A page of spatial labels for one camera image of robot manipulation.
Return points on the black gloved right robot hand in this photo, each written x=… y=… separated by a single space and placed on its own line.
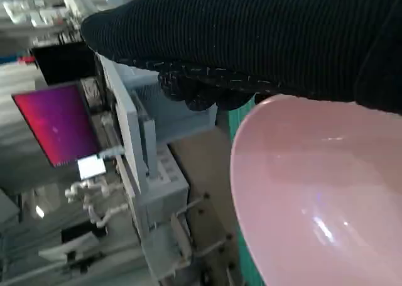
x=251 y=37

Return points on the pink bowl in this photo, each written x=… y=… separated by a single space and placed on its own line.
x=314 y=188

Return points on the green cutting mat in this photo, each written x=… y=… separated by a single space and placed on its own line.
x=240 y=117

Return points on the large white mesh cabinet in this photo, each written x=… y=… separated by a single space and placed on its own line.
x=176 y=116

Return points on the small white mesh cabinet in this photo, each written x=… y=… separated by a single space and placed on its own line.
x=166 y=195

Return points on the black dark monitor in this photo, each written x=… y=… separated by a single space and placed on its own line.
x=63 y=63

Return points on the small white lit screen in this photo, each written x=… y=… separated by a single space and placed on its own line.
x=91 y=167

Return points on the monitor with purple screen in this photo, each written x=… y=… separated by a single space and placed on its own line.
x=56 y=122

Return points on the white articulated figure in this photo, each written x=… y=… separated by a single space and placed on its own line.
x=91 y=191

